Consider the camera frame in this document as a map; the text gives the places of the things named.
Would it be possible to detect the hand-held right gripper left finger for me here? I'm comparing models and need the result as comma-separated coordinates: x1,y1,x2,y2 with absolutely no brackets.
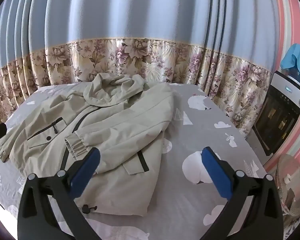
17,147,107,240

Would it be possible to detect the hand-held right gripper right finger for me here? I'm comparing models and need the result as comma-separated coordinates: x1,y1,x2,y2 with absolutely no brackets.
200,147,284,240

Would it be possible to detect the beige hooded jacket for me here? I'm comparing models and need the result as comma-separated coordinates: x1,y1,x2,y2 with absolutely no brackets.
0,72,174,217

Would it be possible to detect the grey printed bed sheet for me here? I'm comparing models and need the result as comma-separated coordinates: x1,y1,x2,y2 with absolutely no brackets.
0,82,270,240

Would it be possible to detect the beige electric fan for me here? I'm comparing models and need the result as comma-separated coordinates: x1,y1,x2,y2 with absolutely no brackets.
275,154,300,217

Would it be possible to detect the white black water dispenser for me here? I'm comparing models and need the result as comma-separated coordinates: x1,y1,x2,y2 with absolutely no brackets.
252,70,300,157

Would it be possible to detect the blue cloth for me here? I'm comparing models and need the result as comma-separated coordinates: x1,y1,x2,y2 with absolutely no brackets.
280,44,300,88

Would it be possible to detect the blue curtain with floral border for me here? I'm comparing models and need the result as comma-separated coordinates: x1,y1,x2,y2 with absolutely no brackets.
0,0,280,138

